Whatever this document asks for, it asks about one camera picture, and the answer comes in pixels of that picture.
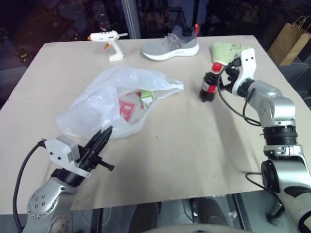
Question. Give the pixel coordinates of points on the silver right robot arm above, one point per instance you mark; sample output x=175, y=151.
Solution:
x=279, y=106

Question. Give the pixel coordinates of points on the cola bottle with red cap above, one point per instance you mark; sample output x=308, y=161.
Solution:
x=207, y=87

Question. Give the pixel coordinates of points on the white hot glue gun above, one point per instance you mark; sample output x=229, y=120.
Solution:
x=110, y=40

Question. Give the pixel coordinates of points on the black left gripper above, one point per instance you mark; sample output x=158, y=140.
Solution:
x=88, y=162

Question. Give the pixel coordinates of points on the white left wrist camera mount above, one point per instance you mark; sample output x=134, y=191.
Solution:
x=57, y=150

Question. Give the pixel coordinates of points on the red and white packet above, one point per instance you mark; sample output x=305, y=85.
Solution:
x=127, y=109

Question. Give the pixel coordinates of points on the clear plastic bag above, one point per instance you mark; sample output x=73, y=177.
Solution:
x=97, y=106

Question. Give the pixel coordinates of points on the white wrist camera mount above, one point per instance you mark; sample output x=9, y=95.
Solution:
x=247, y=63
x=57, y=150

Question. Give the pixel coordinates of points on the brown paper bag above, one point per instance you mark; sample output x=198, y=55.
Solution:
x=290, y=41

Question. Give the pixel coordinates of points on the light green cloth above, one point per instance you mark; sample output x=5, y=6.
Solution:
x=223, y=52

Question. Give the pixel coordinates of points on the green and white carton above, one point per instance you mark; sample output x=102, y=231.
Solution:
x=147, y=97

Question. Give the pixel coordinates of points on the grey metal window post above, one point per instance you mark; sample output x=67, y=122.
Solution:
x=131, y=17

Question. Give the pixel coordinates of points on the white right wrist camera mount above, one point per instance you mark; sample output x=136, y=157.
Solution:
x=247, y=63

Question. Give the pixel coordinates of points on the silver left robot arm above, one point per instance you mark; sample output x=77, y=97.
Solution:
x=46, y=199

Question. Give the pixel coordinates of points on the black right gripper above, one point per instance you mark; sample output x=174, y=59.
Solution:
x=230, y=77

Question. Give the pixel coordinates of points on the grey knit sneaker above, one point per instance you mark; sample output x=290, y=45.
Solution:
x=170, y=46

